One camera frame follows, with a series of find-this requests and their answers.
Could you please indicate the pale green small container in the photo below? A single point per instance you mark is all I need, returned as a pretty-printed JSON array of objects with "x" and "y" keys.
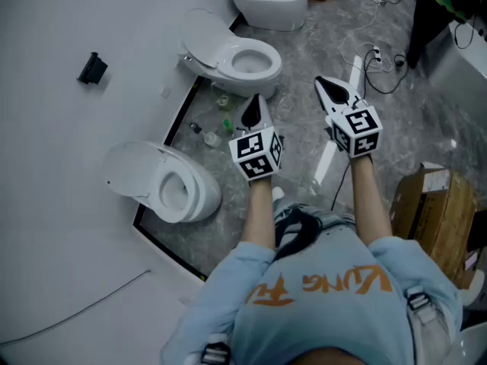
[{"x": 223, "y": 103}]

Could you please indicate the person's left forearm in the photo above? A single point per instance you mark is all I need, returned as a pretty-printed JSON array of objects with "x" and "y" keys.
[{"x": 260, "y": 211}]

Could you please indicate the person's right forearm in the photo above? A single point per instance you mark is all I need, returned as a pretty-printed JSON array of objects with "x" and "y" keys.
[{"x": 371, "y": 204}]

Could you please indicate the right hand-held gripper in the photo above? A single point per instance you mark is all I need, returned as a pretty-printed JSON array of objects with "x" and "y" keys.
[{"x": 357, "y": 127}]

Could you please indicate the white toilet lid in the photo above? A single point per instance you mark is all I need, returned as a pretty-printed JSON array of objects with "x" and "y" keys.
[{"x": 205, "y": 36}]

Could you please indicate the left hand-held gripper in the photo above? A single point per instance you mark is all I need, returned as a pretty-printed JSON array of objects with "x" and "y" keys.
[{"x": 251, "y": 146}]

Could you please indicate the person's light blue shirt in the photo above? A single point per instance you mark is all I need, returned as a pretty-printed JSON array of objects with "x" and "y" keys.
[{"x": 323, "y": 318}]

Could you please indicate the white toilet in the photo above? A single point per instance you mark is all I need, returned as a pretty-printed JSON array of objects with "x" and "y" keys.
[
  {"x": 274, "y": 10},
  {"x": 205, "y": 196},
  {"x": 243, "y": 87}
]

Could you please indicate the black power adapter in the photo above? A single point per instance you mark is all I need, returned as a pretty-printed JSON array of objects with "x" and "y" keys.
[{"x": 399, "y": 61}]

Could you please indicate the black wall tissue holder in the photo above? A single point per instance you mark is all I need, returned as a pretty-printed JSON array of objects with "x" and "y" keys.
[{"x": 93, "y": 68}]

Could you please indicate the green yellow plastic item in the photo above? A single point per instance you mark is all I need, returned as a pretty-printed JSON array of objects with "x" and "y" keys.
[{"x": 447, "y": 0}]

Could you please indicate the person's blue jeans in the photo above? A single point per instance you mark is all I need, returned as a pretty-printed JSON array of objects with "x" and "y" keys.
[{"x": 338, "y": 223}]

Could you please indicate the small black electronic box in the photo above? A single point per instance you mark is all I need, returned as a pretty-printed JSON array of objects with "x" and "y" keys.
[{"x": 196, "y": 127}]

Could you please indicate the person's white shoe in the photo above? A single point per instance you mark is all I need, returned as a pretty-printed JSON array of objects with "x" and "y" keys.
[{"x": 277, "y": 193}]

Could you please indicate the black desk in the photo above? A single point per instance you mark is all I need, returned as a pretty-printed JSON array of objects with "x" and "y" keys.
[{"x": 418, "y": 32}]

